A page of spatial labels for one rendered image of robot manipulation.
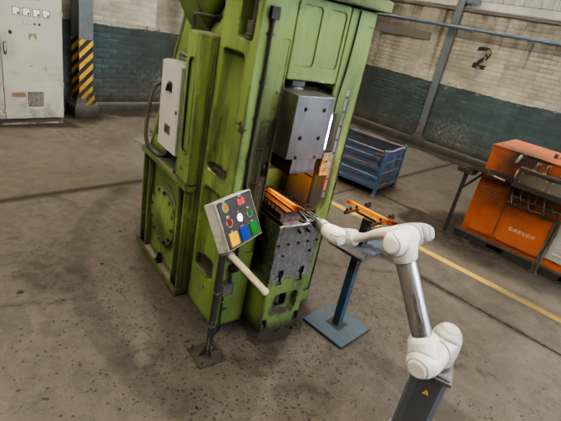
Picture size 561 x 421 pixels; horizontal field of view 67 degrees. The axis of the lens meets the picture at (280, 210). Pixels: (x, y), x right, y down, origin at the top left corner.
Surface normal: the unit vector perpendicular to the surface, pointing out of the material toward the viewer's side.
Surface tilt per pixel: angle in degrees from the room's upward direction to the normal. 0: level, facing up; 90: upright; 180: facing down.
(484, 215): 90
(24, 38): 90
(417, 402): 90
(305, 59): 90
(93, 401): 0
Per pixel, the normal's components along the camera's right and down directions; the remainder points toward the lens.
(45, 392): 0.18, -0.89
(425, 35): -0.69, 0.18
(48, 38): 0.71, 0.41
